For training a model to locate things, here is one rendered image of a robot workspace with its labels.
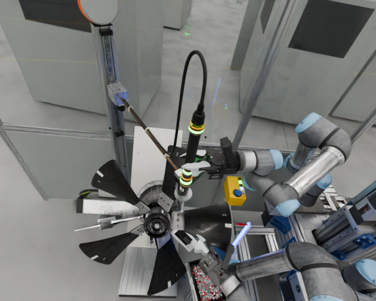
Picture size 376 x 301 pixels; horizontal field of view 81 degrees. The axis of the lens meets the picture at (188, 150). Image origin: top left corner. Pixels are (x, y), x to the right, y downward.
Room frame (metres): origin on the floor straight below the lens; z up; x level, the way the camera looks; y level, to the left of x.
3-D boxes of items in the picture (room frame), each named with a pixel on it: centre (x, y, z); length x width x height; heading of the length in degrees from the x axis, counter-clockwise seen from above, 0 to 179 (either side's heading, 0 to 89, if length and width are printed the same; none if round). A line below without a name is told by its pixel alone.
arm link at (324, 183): (0.88, -0.78, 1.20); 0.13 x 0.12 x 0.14; 44
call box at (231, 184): (0.82, -0.33, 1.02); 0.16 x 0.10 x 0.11; 7
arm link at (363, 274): (0.38, -0.86, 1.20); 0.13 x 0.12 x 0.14; 5
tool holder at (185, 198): (0.49, -0.01, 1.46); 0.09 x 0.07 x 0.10; 42
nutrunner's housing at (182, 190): (0.48, -0.01, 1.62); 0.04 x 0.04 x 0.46
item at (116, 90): (0.95, 0.41, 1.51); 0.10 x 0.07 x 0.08; 42
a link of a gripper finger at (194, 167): (0.47, -0.04, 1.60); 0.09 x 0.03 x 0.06; 116
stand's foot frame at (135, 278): (0.67, 0.15, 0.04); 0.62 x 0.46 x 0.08; 7
